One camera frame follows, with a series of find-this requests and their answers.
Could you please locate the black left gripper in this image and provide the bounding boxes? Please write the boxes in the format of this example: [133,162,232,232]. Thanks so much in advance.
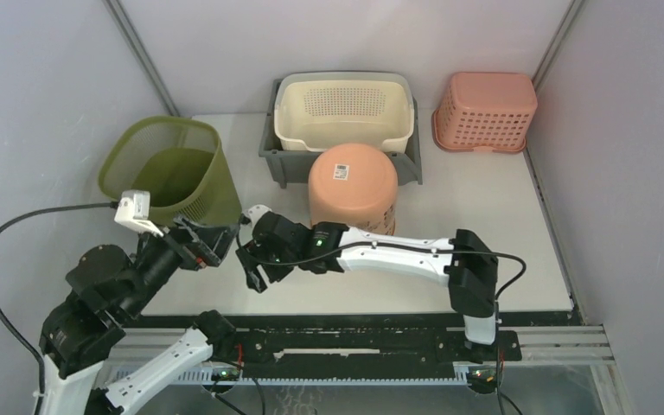
[124,211,243,316]

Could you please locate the green perforated waste bin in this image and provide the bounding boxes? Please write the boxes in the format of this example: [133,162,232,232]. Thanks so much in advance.
[97,116,241,227]

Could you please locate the orange plastic bucket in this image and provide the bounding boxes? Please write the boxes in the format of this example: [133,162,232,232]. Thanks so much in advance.
[308,144,399,235]

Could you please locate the pink perforated plastic basket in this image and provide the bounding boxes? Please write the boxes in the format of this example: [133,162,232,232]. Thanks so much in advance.
[432,72,538,153]

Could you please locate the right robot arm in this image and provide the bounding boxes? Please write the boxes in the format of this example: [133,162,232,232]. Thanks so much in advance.
[236,205,500,360]

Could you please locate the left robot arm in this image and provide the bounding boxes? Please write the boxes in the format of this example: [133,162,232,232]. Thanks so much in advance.
[37,212,239,414]

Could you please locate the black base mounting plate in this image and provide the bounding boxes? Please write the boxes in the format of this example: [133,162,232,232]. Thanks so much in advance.
[125,311,582,380]

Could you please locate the grey plastic storage bin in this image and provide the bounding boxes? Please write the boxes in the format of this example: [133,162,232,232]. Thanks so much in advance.
[258,79,423,189]

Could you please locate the cream perforated plastic basket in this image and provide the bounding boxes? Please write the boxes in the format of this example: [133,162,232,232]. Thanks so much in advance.
[271,71,416,152]

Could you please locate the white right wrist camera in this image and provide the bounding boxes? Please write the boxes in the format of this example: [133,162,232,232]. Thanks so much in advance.
[239,204,272,229]

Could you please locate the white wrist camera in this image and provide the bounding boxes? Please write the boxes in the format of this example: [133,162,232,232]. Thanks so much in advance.
[114,189,164,238]
[239,204,272,229]

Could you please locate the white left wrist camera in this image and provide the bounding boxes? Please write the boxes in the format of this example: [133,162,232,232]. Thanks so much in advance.
[114,189,164,238]

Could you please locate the left aluminium frame post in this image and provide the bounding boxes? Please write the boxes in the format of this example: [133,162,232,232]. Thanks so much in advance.
[102,0,181,117]

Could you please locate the aluminium frame post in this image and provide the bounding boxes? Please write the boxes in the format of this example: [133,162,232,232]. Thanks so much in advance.
[102,0,181,117]
[524,0,589,303]

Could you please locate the aluminium front rail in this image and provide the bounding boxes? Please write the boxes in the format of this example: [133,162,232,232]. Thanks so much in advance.
[93,326,616,387]

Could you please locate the right aluminium frame post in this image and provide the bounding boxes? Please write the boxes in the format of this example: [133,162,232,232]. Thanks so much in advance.
[524,0,589,303]

